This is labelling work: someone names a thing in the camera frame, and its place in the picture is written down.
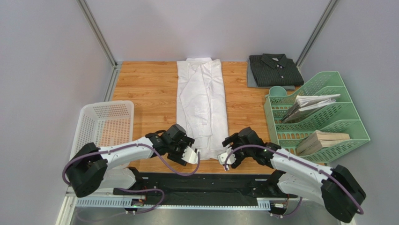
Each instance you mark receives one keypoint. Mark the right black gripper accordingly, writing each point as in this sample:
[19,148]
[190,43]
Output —
[234,149]

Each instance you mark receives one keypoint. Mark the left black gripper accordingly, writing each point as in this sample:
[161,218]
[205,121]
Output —
[185,141]

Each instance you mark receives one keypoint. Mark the white long sleeve shirt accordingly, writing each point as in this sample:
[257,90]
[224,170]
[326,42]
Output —
[201,104]

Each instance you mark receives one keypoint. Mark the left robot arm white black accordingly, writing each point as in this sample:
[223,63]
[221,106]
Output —
[90,168]

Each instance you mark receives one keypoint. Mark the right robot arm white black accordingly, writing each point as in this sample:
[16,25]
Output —
[335,188]

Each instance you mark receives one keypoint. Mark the stack of white papers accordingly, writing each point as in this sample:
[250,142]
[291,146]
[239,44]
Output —
[304,106]

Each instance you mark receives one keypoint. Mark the brown paper stack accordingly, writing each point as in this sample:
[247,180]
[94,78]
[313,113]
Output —
[319,140]

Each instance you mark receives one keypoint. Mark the folded grey shirt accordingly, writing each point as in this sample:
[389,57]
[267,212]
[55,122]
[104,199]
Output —
[251,83]

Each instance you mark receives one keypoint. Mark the green cup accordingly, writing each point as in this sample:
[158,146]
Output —
[277,91]

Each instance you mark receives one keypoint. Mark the folded dark striped shirt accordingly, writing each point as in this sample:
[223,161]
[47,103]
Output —
[275,70]

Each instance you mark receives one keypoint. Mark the white plastic basket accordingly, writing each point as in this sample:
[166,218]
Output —
[104,124]

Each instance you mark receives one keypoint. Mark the green file organizer rack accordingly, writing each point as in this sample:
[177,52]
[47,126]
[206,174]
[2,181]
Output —
[339,117]

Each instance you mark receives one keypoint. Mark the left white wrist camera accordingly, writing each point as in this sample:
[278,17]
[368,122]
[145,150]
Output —
[191,155]

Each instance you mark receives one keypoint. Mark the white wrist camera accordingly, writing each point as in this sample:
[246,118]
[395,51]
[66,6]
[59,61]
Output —
[191,155]
[225,160]

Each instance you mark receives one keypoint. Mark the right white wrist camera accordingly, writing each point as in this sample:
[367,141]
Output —
[225,160]

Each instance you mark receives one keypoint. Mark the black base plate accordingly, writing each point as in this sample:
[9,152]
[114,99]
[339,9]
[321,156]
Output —
[208,189]

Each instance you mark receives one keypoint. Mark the aluminium frame rail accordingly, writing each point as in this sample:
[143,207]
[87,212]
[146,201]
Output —
[97,32]

